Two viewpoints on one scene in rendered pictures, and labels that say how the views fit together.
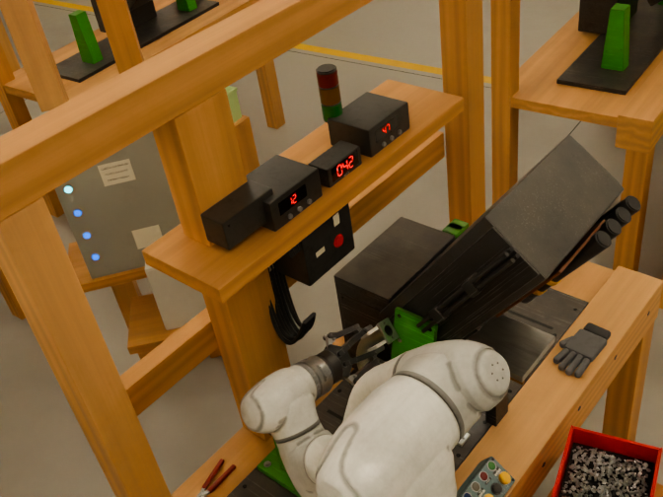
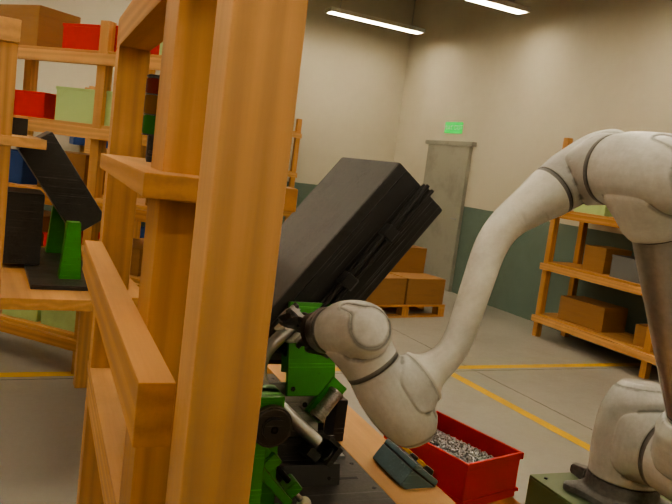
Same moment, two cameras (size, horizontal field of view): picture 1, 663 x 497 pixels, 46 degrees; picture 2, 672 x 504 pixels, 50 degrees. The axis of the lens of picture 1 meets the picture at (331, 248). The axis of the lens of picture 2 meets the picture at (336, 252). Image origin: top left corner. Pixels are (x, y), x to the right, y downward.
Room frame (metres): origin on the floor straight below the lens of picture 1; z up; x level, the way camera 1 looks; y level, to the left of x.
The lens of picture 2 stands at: (0.72, 1.31, 1.59)
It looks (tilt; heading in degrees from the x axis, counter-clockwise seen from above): 7 degrees down; 291
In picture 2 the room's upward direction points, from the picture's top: 7 degrees clockwise
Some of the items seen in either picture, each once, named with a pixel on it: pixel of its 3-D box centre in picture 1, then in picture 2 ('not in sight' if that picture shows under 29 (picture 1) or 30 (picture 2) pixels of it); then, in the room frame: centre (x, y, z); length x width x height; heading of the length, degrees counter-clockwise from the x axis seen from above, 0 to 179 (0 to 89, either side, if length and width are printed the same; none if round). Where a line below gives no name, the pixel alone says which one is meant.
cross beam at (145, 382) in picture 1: (303, 252); (111, 304); (1.70, 0.08, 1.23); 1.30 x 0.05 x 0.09; 134
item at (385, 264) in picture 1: (400, 303); not in sight; (1.61, -0.16, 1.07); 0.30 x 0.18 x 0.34; 134
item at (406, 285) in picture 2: not in sight; (386, 278); (3.11, -6.60, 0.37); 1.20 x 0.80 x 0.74; 56
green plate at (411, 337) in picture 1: (419, 345); (306, 345); (1.34, -0.17, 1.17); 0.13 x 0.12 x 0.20; 134
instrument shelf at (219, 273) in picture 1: (319, 173); (175, 176); (1.62, 0.00, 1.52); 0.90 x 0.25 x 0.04; 134
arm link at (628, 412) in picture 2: not in sight; (636, 430); (0.61, -0.35, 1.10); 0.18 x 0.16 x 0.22; 133
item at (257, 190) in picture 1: (240, 214); not in sight; (1.39, 0.18, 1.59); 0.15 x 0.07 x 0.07; 134
